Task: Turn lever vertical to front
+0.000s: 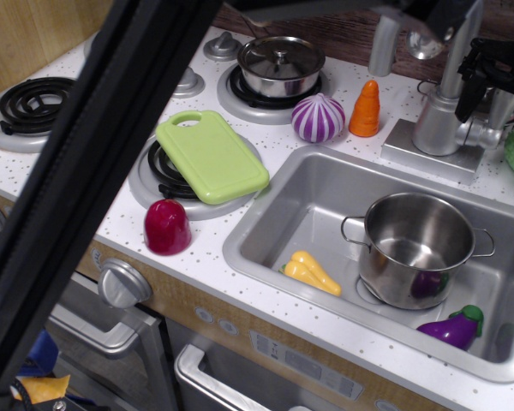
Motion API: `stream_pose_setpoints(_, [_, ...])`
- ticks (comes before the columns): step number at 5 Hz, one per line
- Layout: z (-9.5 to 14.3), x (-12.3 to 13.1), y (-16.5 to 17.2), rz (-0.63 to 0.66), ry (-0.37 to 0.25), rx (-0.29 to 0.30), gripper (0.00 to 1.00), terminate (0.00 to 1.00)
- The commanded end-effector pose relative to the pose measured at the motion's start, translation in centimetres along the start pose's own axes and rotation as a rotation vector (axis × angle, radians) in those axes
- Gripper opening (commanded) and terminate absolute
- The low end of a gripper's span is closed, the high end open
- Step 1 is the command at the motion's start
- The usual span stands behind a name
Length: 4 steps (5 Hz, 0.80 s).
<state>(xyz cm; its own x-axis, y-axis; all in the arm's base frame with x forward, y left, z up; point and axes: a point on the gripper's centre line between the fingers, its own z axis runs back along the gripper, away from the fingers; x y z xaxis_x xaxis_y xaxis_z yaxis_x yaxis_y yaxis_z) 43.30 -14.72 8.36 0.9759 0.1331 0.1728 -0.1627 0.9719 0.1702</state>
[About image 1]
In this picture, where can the small lidded steel pot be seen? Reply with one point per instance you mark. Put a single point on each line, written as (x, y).
(280, 66)

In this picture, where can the silver oven knob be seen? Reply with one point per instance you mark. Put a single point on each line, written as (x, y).
(121, 286)

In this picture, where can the hanging steel ladle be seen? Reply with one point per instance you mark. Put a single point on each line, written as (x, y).
(422, 47)

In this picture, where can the silver dishwasher handle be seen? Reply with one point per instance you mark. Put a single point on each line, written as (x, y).
(223, 381)

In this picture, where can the red toy vegetable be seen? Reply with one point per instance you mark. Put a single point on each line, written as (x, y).
(166, 228)

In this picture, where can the silver faucet lever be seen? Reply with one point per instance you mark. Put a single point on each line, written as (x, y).
(486, 132)

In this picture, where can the front right black burner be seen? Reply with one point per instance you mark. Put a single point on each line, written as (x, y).
(154, 177)

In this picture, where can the back right black burner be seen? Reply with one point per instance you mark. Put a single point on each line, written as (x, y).
(235, 96)

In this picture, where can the large steel pot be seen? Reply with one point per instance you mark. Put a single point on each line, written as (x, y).
(413, 247)

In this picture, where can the black burner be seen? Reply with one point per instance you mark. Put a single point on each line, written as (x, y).
(235, 96)
(28, 111)
(154, 177)

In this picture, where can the green cutting board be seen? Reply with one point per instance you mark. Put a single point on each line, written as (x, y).
(213, 159)

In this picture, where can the purple toy eggplant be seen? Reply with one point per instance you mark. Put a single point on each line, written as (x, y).
(459, 330)

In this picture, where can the yellow toy squash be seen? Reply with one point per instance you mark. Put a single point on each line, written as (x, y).
(304, 268)

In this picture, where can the orange toy carrot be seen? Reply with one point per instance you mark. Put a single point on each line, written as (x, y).
(365, 118)

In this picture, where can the silver toy faucet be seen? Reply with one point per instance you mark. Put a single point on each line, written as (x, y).
(430, 144)

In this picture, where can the front left black burner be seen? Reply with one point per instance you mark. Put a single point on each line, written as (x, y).
(28, 111)

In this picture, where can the purple striped toy onion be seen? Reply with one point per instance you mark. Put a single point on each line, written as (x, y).
(318, 118)

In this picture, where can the silver stove knob back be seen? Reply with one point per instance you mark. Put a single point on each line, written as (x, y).
(223, 48)

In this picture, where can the silver oven door handle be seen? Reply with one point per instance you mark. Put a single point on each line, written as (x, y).
(117, 342)

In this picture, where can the blue object on floor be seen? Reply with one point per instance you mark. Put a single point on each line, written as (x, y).
(41, 358)

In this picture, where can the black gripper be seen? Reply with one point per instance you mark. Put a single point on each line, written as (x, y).
(490, 63)

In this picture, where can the silver stove knob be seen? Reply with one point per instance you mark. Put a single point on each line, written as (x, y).
(190, 85)
(223, 48)

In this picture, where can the yellow cloth on floor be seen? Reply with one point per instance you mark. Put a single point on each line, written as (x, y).
(44, 389)

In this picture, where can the silver stove knob middle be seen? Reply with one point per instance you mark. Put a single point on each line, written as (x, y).
(190, 85)

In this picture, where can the silver sink basin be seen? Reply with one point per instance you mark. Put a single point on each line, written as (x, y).
(303, 208)

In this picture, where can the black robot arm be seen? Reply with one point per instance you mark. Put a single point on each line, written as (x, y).
(75, 193)

